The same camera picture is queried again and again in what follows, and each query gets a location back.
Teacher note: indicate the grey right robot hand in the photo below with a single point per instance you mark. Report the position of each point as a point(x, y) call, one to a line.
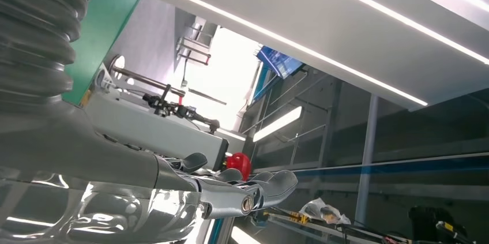
point(76, 196)

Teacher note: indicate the white machine base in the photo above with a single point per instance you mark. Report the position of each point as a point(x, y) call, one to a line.
point(152, 131)

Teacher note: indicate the chrome stanchion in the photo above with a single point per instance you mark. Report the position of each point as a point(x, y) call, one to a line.
point(145, 78)

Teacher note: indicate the red emergency stop button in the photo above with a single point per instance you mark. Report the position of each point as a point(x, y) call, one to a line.
point(238, 164)

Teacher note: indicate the blue monitor screen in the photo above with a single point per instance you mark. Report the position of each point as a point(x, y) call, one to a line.
point(279, 62)

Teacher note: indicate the clear plastic bag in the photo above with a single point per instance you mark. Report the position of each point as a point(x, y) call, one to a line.
point(324, 211)

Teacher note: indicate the black equipment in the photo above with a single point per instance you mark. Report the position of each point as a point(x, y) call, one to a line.
point(428, 223)

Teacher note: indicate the black bracket assembly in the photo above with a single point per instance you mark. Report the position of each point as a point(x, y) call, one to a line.
point(168, 108)

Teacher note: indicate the grey metal post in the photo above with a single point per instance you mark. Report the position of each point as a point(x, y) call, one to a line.
point(368, 139)

